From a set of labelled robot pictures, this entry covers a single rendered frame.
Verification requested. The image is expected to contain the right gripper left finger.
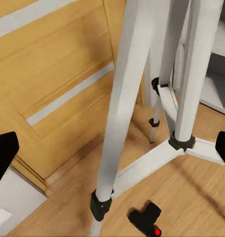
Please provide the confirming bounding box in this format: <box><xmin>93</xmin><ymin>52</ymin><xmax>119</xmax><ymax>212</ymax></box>
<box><xmin>0</xmin><ymin>131</ymin><xmax>19</xmax><ymax>180</ymax></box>

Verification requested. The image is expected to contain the digital camera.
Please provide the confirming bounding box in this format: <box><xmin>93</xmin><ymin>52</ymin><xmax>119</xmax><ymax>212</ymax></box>
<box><xmin>129</xmin><ymin>202</ymin><xmax>162</xmax><ymax>237</ymax></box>

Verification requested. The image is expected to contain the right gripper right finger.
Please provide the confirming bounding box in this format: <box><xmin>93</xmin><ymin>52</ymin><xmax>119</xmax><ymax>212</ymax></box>
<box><xmin>215</xmin><ymin>131</ymin><xmax>225</xmax><ymax>162</ymax></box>

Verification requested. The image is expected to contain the camera tripod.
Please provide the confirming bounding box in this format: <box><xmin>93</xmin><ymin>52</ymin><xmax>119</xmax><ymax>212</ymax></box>
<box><xmin>90</xmin><ymin>0</ymin><xmax>225</xmax><ymax>237</ymax></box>

